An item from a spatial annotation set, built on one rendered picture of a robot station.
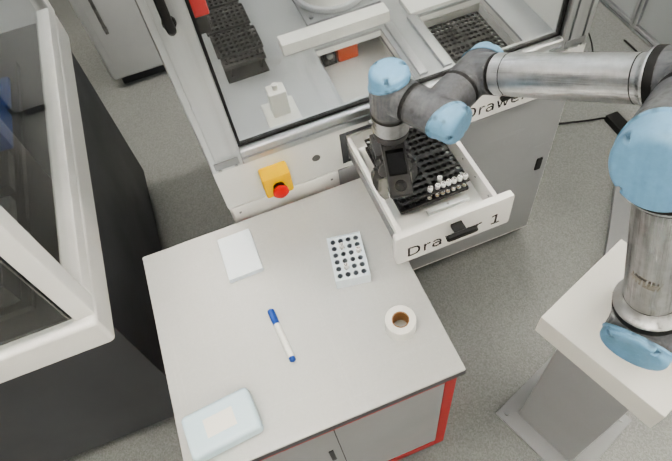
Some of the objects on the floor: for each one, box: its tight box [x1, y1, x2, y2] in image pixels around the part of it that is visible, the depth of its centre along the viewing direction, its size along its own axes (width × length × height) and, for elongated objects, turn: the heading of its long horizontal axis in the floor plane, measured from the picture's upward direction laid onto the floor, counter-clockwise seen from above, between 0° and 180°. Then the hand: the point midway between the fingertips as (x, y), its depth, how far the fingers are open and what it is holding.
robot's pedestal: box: [496, 349, 632, 461], centre depth 155 cm, size 30×30×76 cm
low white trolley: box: [142, 178, 466, 461], centre depth 166 cm, size 58×62×76 cm
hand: (395, 195), depth 128 cm, fingers open, 3 cm apart
